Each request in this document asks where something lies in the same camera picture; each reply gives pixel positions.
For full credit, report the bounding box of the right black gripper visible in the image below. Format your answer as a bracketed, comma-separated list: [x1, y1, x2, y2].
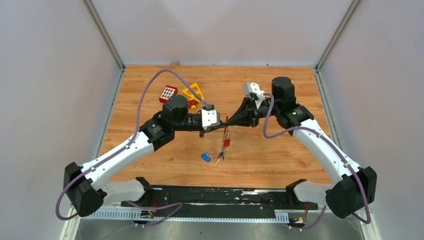
[225, 96, 280, 128]

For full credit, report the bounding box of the metal keyring holder red handle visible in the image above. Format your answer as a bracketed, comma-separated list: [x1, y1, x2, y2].
[215, 127, 231, 165]

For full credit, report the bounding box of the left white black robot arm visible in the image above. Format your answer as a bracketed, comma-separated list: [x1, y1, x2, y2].
[56, 95, 227, 217]

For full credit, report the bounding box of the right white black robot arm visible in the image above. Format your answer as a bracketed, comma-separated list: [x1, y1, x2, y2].
[227, 76, 377, 224]

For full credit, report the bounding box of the red toy brick car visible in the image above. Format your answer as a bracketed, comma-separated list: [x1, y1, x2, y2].
[187, 100, 199, 111]

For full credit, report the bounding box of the red window toy brick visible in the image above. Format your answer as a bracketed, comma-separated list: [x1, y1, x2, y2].
[159, 85, 178, 103]

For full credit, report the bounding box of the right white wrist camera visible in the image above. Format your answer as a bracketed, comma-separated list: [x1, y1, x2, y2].
[242, 82, 265, 103]

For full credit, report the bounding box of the yellow triangular toy frame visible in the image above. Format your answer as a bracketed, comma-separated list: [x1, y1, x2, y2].
[182, 82, 205, 103]

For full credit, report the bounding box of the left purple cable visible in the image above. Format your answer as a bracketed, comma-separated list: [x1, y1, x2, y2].
[55, 68, 215, 229]

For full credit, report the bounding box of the purple cable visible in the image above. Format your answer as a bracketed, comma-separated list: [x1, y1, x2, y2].
[55, 68, 215, 229]
[262, 92, 372, 232]

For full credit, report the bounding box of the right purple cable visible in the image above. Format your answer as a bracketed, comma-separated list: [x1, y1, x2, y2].
[262, 92, 372, 232]

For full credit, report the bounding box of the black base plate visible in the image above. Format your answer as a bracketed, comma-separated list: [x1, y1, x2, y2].
[135, 185, 318, 218]

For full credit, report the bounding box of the white slotted cable duct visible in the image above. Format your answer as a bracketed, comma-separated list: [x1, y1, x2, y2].
[85, 207, 289, 224]

